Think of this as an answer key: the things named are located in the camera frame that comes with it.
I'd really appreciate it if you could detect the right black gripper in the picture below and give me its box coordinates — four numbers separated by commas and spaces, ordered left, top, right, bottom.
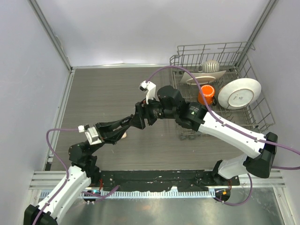
129, 94, 177, 129

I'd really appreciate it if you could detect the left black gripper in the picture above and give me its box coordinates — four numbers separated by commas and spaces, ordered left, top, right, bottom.
90, 119, 129, 155

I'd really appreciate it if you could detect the black earbud charging case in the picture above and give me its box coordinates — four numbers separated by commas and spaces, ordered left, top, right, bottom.
121, 119, 131, 125

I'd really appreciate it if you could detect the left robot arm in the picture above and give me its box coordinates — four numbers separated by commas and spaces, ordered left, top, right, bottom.
23, 116, 132, 225

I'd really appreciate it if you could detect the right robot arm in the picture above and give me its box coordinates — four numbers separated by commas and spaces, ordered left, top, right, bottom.
129, 85, 278, 185

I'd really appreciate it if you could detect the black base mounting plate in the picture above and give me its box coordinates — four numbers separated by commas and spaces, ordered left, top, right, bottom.
90, 170, 240, 192

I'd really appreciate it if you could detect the orange mug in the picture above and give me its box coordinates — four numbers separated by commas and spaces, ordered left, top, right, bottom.
197, 84, 215, 105

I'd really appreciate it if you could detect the white square plate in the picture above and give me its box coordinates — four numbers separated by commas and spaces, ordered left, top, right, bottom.
180, 70, 226, 85

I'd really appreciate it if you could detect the striped ceramic mug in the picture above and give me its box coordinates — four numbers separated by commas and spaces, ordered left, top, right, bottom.
197, 60, 220, 73

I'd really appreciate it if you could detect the white round plate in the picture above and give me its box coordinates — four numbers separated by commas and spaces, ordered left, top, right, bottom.
217, 78, 262, 110

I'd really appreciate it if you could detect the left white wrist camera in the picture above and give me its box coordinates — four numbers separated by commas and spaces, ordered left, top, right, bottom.
78, 125, 102, 145

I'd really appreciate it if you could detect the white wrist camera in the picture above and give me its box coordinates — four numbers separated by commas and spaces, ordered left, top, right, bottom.
139, 81, 156, 104
78, 125, 102, 145

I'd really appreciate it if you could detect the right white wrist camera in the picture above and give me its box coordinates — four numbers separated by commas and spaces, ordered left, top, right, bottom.
139, 81, 156, 104

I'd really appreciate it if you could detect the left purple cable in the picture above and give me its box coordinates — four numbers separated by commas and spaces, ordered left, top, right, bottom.
31, 127, 80, 225

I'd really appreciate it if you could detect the white slotted cable duct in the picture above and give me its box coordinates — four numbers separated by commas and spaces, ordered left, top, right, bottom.
39, 188, 215, 199

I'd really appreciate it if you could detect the grey wire dish rack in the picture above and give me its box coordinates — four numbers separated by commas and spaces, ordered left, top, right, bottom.
170, 41, 275, 133

